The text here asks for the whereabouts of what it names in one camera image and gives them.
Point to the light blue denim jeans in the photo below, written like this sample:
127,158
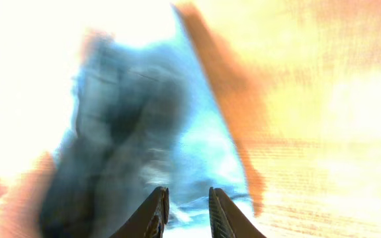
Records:
145,117

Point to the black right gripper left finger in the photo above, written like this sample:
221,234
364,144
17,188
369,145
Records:
149,220

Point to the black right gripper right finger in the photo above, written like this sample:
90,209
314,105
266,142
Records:
227,220

